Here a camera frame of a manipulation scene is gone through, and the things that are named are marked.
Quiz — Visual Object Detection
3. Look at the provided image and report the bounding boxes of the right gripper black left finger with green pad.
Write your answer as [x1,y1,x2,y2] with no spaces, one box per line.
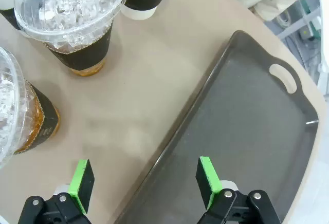
[17,159,95,224]

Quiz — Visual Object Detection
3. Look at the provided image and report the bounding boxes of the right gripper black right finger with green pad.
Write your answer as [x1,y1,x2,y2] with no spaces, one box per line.
[195,156,282,224]

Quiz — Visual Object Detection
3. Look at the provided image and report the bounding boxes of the iced coffee cup dome lid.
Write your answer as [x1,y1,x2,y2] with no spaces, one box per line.
[0,46,61,170]
[14,0,129,77]

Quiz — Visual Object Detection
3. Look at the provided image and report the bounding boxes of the person's left forearm cream sleeve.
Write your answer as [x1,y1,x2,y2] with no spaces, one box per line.
[248,0,321,22]

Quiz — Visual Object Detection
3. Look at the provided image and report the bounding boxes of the dark grey serving tray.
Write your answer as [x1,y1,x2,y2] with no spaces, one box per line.
[113,30,321,224]

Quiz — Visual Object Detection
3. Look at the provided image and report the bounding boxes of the metal frame equipment green parts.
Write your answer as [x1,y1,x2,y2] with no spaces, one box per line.
[267,0,329,91]

